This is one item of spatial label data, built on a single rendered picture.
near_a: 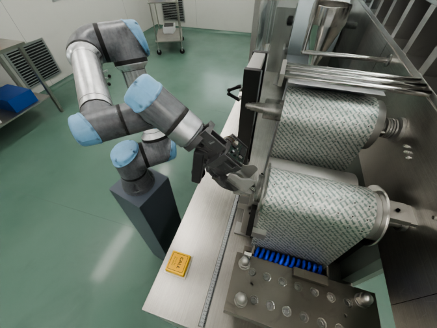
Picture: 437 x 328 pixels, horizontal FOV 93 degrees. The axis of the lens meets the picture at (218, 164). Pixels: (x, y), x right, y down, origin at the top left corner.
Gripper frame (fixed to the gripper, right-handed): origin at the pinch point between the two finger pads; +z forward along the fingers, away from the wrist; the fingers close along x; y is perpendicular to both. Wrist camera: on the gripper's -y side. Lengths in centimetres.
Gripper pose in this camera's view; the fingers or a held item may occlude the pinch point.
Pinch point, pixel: (248, 188)
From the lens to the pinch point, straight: 54.8
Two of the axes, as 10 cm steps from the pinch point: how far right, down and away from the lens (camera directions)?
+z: 7.3, 5.9, 3.3
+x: 2.9, -7.1, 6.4
